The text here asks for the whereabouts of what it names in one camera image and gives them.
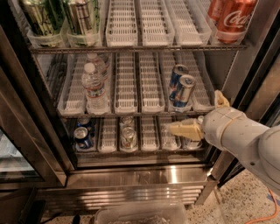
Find white tray under red bull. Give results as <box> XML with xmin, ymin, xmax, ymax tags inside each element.
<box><xmin>159</xmin><ymin>52</ymin><xmax>196</xmax><ymax>112</ymax></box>

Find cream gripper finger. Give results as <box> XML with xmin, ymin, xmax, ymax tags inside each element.
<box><xmin>214</xmin><ymin>90</ymin><xmax>230</xmax><ymax>109</ymax></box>
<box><xmin>166</xmin><ymin>118</ymin><xmax>204</xmax><ymax>141</ymax></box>

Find clear plastic bin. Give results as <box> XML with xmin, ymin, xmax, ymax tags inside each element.
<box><xmin>94</xmin><ymin>201</ymin><xmax>189</xmax><ymax>224</ymax></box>

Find brown drink bottle white cap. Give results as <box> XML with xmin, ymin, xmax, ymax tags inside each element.
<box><xmin>184</xmin><ymin>115</ymin><xmax>204</xmax><ymax>151</ymax></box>

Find rear clear water bottle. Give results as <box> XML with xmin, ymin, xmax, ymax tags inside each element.
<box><xmin>87</xmin><ymin>53</ymin><xmax>108</xmax><ymax>79</ymax></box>

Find white tray under coca-cola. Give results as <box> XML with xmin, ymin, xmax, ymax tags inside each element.
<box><xmin>197</xmin><ymin>0</ymin><xmax>247</xmax><ymax>45</ymax></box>

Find white tray under water bottles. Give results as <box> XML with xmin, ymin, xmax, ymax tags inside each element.
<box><xmin>81</xmin><ymin>53</ymin><xmax>109</xmax><ymax>115</ymax></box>

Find rear coca-cola can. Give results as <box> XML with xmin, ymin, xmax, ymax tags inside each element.
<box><xmin>207</xmin><ymin>0</ymin><xmax>225</xmax><ymax>22</ymax></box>

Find front clear water bottle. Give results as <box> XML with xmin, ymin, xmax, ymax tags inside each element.
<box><xmin>81</xmin><ymin>62</ymin><xmax>109</xmax><ymax>115</ymax></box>

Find orange cable on floor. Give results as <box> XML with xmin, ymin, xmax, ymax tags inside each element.
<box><xmin>244</xmin><ymin>189</ymin><xmax>279</xmax><ymax>224</ymax></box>

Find bottom wire shelf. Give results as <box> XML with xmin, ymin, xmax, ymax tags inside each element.
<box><xmin>75</xmin><ymin>149</ymin><xmax>204</xmax><ymax>157</ymax></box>

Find front silver soda can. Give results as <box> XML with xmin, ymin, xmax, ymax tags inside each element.
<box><xmin>121</xmin><ymin>126</ymin><xmax>137</xmax><ymax>150</ymax></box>

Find stainless steel display fridge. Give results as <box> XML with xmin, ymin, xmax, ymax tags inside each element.
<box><xmin>0</xmin><ymin>0</ymin><xmax>280</xmax><ymax>214</ymax></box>

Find front blue pepsi can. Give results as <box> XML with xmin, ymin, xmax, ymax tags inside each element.
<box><xmin>73</xmin><ymin>127</ymin><xmax>94</xmax><ymax>150</ymax></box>

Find silver soda can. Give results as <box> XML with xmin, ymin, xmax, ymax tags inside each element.
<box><xmin>120</xmin><ymin>116</ymin><xmax>135</xmax><ymax>129</ymax></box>
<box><xmin>121</xmin><ymin>126</ymin><xmax>137</xmax><ymax>150</ymax></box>

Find coca-cola can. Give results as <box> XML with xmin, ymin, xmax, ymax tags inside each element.
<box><xmin>207</xmin><ymin>0</ymin><xmax>225</xmax><ymax>22</ymax></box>
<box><xmin>217</xmin><ymin>0</ymin><xmax>257</xmax><ymax>44</ymax></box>

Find middle wire shelf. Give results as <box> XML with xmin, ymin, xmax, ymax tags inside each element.
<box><xmin>59</xmin><ymin>111</ymin><xmax>209</xmax><ymax>119</ymax></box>

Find rear blue pepsi can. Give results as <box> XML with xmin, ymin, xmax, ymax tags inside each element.
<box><xmin>77</xmin><ymin>117</ymin><xmax>95</xmax><ymax>137</ymax></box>

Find clear water bottle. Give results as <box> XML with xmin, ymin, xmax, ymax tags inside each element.
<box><xmin>81</xmin><ymin>62</ymin><xmax>109</xmax><ymax>115</ymax></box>
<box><xmin>87</xmin><ymin>53</ymin><xmax>108</xmax><ymax>79</ymax></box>

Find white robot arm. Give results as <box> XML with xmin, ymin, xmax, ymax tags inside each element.
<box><xmin>166</xmin><ymin>90</ymin><xmax>280</xmax><ymax>195</ymax></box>

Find wire shelf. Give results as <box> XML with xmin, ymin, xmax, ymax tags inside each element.
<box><xmin>75</xmin><ymin>149</ymin><xmax>204</xmax><ymax>157</ymax></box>
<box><xmin>29</xmin><ymin>45</ymin><xmax>249</xmax><ymax>54</ymax></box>
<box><xmin>59</xmin><ymin>111</ymin><xmax>209</xmax><ymax>119</ymax></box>

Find rear silver soda can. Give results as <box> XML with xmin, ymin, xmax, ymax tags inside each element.
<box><xmin>120</xmin><ymin>116</ymin><xmax>135</xmax><ymax>129</ymax></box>

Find front coca-cola can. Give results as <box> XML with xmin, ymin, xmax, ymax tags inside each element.
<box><xmin>217</xmin><ymin>0</ymin><xmax>257</xmax><ymax>44</ymax></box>

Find green tall can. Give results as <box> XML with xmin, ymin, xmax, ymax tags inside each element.
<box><xmin>62</xmin><ymin>0</ymin><xmax>100</xmax><ymax>46</ymax></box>
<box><xmin>18</xmin><ymin>0</ymin><xmax>65</xmax><ymax>48</ymax></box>

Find left green tall can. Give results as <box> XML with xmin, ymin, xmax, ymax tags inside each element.
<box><xmin>18</xmin><ymin>0</ymin><xmax>65</xmax><ymax>48</ymax></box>

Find red bull can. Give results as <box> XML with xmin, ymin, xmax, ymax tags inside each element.
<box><xmin>173</xmin><ymin>75</ymin><xmax>196</xmax><ymax>108</ymax></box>
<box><xmin>169</xmin><ymin>64</ymin><xmax>189</xmax><ymax>101</ymax></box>

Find blue pepsi can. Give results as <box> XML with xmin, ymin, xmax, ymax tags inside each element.
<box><xmin>77</xmin><ymin>117</ymin><xmax>95</xmax><ymax>137</ymax></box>
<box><xmin>73</xmin><ymin>127</ymin><xmax>94</xmax><ymax>150</ymax></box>

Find top wire shelf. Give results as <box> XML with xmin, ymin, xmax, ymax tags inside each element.
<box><xmin>29</xmin><ymin>45</ymin><xmax>249</xmax><ymax>54</ymax></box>

